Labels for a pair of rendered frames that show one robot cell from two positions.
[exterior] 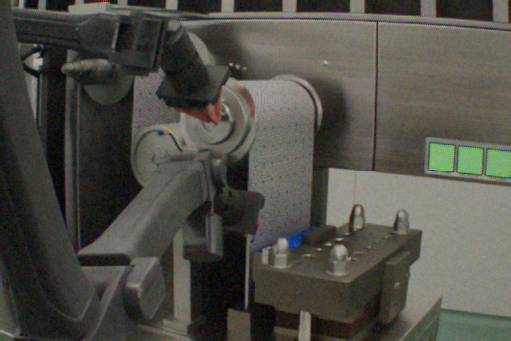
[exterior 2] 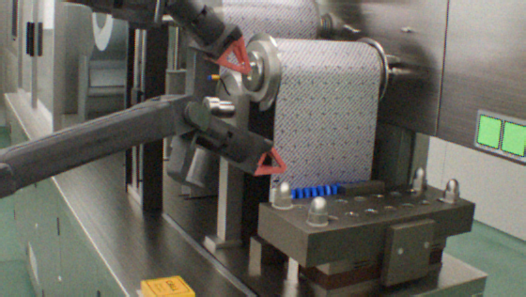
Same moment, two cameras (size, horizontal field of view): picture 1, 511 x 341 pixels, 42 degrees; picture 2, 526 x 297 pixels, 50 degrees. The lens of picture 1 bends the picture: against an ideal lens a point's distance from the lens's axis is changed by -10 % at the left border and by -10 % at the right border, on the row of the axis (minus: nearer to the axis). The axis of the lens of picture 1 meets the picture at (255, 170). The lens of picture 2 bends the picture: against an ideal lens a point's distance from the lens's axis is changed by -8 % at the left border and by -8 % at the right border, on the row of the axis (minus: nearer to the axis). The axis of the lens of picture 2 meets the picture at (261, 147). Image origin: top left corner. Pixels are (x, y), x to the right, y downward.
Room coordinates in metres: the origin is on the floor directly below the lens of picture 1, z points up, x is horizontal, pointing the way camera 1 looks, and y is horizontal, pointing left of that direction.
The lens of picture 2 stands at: (0.21, -0.54, 1.37)
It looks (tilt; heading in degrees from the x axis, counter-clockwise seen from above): 13 degrees down; 31
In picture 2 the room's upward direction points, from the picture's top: 3 degrees clockwise
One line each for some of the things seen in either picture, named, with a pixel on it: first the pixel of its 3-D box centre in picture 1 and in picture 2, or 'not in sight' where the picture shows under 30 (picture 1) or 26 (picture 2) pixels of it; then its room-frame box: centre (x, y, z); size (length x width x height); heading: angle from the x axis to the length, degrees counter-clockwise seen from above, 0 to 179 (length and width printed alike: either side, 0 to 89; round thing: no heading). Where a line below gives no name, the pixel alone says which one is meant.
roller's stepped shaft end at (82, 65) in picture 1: (74, 68); (172, 20); (1.22, 0.32, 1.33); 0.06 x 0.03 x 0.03; 151
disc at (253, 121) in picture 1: (218, 120); (260, 70); (1.17, 0.06, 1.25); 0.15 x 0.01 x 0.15; 61
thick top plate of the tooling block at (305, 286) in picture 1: (348, 262); (373, 219); (1.22, -0.17, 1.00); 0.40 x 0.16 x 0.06; 151
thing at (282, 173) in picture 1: (281, 195); (326, 146); (1.25, -0.05, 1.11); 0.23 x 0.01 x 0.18; 151
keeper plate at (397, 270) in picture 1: (397, 286); (409, 252); (1.19, -0.26, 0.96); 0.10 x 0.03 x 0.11; 151
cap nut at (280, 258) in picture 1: (280, 251); (283, 194); (1.10, -0.04, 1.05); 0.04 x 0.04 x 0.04
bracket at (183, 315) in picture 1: (183, 240); (225, 171); (1.15, 0.12, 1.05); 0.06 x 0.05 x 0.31; 151
